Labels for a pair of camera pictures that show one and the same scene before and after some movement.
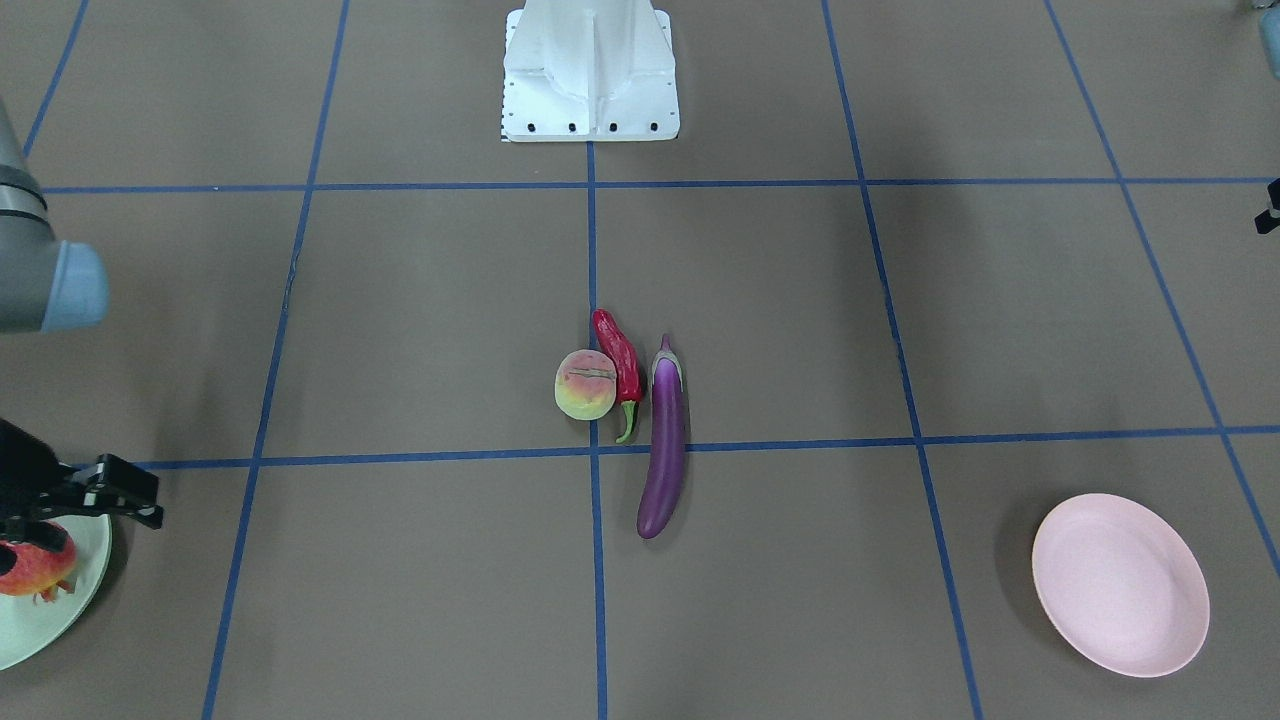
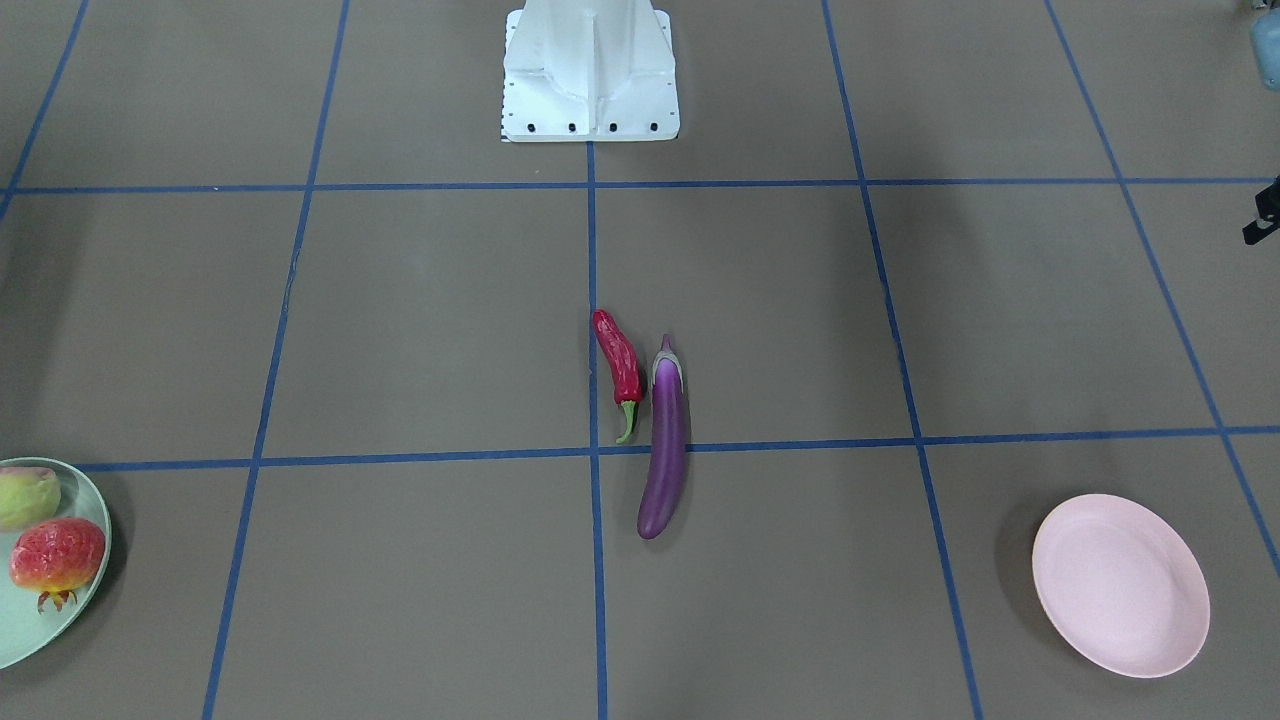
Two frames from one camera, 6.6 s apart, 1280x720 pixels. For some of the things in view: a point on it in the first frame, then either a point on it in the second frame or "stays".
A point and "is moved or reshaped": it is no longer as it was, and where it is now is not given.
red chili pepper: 624,359 stays
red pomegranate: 39,571 is moved or reshaped
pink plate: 1121,586 stays
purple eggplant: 668,397 stays
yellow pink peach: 585,384 is moved or reshaped
